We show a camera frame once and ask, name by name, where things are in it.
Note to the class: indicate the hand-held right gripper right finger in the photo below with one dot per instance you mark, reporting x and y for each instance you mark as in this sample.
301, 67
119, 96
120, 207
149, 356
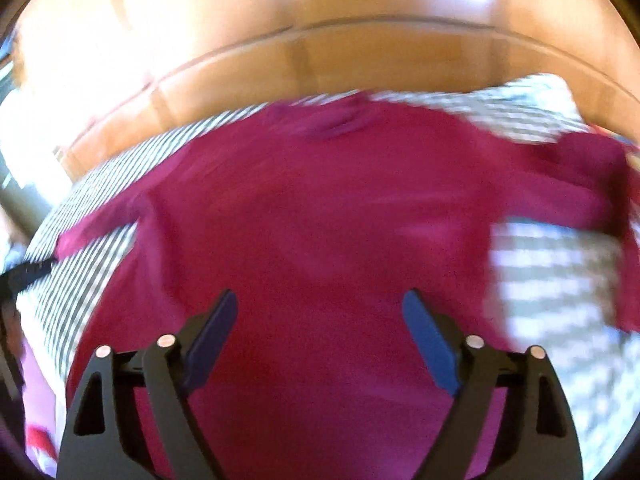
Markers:
430, 340

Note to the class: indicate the wooden panelled headboard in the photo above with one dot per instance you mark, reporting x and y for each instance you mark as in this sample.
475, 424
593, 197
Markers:
240, 25

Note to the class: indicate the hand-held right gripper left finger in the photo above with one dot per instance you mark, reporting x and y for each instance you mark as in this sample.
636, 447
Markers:
212, 340

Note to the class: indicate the magenta shirt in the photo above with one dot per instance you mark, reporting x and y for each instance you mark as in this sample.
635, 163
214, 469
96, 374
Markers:
320, 210

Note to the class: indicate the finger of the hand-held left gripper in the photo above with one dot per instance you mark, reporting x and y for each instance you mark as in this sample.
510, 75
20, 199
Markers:
30, 272

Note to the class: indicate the green checked bed sheet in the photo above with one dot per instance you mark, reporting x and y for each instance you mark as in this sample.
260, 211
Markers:
85, 270

